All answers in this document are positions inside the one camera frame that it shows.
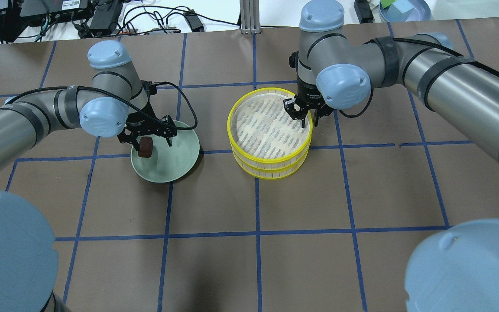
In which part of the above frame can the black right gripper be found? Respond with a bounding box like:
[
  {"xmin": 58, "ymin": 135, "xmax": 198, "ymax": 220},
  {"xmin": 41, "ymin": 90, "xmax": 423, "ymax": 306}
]
[{"xmin": 283, "ymin": 94, "xmax": 333, "ymax": 129}]

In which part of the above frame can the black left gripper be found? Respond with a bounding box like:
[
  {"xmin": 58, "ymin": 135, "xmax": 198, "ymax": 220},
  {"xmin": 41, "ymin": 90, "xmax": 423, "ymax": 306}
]
[{"xmin": 117, "ymin": 114, "xmax": 176, "ymax": 151}]

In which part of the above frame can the brown chocolate bun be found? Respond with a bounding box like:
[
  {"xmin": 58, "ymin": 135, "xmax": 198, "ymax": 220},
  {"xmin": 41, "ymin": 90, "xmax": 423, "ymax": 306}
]
[{"xmin": 137, "ymin": 136, "xmax": 154, "ymax": 158}]

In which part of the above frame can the yellow steamer top layer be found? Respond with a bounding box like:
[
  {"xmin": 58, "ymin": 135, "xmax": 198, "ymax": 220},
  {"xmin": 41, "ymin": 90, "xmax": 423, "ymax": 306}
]
[{"xmin": 227, "ymin": 87, "xmax": 314, "ymax": 163}]

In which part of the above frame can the yellow steamer layer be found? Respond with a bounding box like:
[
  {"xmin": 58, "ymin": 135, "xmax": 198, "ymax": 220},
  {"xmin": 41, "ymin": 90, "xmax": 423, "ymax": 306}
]
[
  {"xmin": 233, "ymin": 150, "xmax": 309, "ymax": 180},
  {"xmin": 227, "ymin": 87, "xmax": 314, "ymax": 163}
]

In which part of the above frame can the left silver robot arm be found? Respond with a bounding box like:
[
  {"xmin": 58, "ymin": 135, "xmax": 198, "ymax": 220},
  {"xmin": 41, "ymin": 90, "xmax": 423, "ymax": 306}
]
[{"xmin": 0, "ymin": 41, "xmax": 178, "ymax": 312}]

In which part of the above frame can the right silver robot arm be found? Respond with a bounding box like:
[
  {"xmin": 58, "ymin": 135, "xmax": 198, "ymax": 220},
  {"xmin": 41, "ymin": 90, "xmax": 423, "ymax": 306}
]
[{"xmin": 284, "ymin": 0, "xmax": 499, "ymax": 312}]

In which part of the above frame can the yellow steamer bottom layer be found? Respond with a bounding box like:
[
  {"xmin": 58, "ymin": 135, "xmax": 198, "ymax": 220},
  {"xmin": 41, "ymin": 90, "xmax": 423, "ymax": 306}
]
[{"xmin": 233, "ymin": 150, "xmax": 309, "ymax": 180}]

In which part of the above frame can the mint green plate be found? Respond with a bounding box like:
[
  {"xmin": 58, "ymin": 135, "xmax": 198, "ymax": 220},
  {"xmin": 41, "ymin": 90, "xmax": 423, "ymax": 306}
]
[{"xmin": 130, "ymin": 130, "xmax": 200, "ymax": 182}]

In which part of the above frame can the blue bowl with blocks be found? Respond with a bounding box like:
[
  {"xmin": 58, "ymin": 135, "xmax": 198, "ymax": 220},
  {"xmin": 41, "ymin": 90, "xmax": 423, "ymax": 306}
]
[{"xmin": 379, "ymin": 0, "xmax": 432, "ymax": 23}]

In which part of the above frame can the black power adapter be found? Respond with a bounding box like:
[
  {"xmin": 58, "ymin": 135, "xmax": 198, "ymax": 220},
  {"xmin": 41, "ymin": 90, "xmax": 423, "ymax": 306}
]
[{"xmin": 89, "ymin": 0, "xmax": 123, "ymax": 36}]

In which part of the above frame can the green cube block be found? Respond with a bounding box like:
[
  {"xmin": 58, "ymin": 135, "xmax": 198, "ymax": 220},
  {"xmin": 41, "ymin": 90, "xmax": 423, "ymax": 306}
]
[{"xmin": 380, "ymin": 0, "xmax": 397, "ymax": 9}]

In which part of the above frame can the blue cube block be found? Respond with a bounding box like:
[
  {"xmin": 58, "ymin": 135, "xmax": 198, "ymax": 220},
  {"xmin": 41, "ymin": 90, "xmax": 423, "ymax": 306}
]
[{"xmin": 391, "ymin": 0, "xmax": 414, "ymax": 14}]

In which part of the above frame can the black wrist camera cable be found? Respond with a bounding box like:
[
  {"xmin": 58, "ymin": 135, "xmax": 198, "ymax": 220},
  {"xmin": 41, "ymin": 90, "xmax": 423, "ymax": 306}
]
[{"xmin": 16, "ymin": 81, "xmax": 198, "ymax": 130}]

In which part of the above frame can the aluminium frame post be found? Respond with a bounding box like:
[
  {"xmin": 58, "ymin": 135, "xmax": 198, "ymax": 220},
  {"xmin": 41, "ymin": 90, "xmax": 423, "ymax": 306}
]
[{"xmin": 240, "ymin": 0, "xmax": 261, "ymax": 34}]

